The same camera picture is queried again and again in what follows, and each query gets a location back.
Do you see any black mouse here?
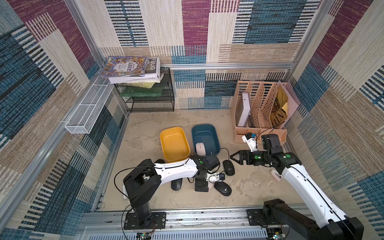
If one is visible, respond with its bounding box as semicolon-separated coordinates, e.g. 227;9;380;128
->
214;182;232;197
171;179;183;191
223;160;235;176

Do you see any pink mouse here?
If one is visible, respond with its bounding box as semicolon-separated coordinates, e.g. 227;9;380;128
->
271;169;283;182
195;142;206;156

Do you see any yellow plastic bin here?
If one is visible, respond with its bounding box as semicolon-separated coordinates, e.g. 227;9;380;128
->
160;127;191;163

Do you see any teal plastic bin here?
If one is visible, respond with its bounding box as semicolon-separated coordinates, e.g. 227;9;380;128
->
192;124;221;156

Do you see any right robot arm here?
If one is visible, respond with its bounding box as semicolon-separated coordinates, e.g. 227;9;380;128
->
234;133;364;240

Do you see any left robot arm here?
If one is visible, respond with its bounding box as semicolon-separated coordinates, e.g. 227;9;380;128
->
123;155;220;229

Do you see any white binder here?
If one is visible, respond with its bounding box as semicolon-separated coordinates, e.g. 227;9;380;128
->
235;92;251;127

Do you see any pink desk organizer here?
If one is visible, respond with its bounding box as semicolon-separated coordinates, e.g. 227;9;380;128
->
231;81;288;145

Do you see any lilac folder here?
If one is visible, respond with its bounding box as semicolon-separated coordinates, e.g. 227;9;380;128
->
278;81;300;129

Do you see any green folder on shelf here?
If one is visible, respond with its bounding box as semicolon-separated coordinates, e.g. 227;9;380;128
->
120;87;163;98

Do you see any white book under stack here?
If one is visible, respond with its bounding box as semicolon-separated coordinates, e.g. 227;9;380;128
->
108;74;164;84

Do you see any black folio book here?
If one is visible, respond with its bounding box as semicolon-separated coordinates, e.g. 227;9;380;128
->
144;57;161;78

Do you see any colourful picture book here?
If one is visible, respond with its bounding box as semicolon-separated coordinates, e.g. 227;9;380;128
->
100;57;149;78

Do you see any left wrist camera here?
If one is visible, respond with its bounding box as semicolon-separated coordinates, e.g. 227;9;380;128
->
207;173;225;184

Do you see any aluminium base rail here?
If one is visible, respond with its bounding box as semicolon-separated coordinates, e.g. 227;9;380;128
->
74;205;331;240

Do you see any black wire shelf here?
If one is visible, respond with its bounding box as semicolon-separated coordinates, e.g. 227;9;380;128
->
115;68;175;114

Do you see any white wire basket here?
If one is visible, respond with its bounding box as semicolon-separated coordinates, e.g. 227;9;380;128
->
65;84;114;134

